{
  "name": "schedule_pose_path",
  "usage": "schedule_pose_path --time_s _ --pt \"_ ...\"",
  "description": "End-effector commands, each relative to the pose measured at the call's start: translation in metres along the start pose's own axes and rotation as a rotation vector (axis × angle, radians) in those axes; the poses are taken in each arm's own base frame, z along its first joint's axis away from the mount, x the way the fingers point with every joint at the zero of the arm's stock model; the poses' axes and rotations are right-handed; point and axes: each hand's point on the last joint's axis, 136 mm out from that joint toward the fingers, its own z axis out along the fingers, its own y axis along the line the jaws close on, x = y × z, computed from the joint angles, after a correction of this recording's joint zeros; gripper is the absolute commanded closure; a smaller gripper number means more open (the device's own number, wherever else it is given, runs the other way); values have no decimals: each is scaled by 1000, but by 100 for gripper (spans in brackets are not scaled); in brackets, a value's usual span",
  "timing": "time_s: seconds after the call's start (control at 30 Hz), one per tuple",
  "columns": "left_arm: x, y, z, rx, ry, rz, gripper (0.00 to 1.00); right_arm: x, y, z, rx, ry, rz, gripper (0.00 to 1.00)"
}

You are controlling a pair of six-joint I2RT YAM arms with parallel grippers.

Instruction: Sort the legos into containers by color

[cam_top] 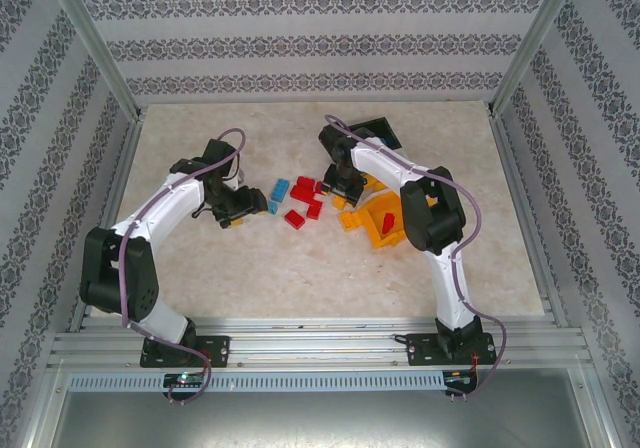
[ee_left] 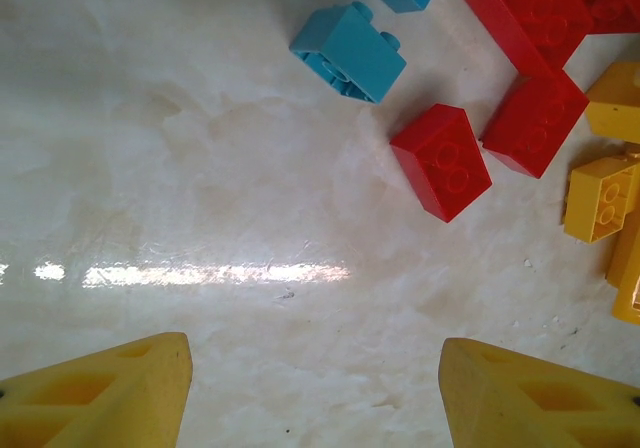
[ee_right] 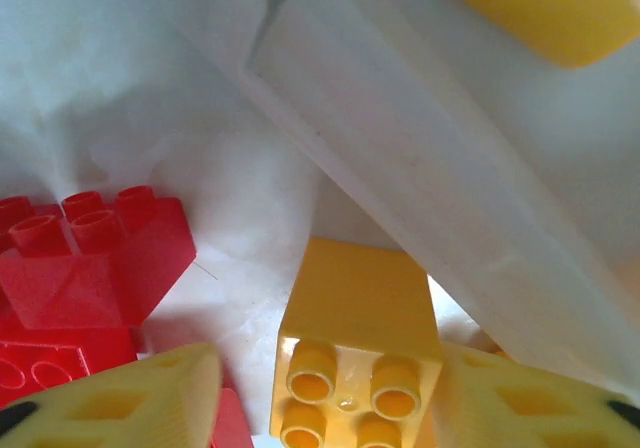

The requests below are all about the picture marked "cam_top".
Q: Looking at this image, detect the grey slotted cable duct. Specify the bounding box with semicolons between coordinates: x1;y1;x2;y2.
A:
66;370;447;394

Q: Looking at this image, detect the long blue lego brick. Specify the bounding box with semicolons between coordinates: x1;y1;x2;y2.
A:
269;178;292;203

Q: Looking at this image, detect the yellow plastic bin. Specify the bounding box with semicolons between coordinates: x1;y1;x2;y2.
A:
355;191;419;251

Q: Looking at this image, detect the right controller board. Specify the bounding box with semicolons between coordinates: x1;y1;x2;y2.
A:
443;369;477;387

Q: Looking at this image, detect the aluminium right side rail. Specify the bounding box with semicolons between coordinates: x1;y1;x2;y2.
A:
488;110;569;329

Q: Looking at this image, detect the controller board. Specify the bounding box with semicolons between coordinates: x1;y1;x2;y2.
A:
163;371;206;390
443;369;477;387

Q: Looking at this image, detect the aluminium corner post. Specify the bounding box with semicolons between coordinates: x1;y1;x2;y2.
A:
487;0;586;117
39;0;146;122

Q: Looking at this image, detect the aluminium left side rail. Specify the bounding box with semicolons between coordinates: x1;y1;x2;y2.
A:
67;110;147;333

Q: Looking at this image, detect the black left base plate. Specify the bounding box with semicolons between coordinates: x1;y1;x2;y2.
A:
139;335;231;369

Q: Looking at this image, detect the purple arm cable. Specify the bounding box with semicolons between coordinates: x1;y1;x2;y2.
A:
324;114;509;403
118;127;248;405

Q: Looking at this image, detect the aluminium right corner post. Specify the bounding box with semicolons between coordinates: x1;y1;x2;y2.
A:
487;0;586;117

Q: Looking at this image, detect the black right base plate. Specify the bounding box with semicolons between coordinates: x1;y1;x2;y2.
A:
405;331;498;368

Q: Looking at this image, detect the large yellow lego brick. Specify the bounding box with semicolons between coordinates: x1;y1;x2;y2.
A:
337;209;364;232

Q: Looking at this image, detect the aluminium front rail assembly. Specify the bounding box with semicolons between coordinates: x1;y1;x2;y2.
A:
47;316;589;372

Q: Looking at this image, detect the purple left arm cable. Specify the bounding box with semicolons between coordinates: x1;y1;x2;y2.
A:
118;127;248;405

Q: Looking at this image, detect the aluminium rail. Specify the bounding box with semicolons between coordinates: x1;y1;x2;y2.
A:
67;110;147;333
488;110;569;329

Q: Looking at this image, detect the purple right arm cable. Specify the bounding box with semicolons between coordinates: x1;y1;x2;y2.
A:
324;114;509;403

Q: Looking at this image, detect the aluminium left corner post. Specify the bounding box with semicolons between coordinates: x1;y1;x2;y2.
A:
39;0;146;122

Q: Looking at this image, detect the grey metal lower shelf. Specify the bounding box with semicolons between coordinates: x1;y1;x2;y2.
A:
24;367;619;448

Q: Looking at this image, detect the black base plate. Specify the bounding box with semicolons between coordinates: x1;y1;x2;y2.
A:
405;331;498;368
139;335;231;369

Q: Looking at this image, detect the black plastic bin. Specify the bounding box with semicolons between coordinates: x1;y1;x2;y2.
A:
346;116;404;152

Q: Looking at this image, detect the left controller board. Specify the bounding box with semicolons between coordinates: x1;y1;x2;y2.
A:
163;371;206;390

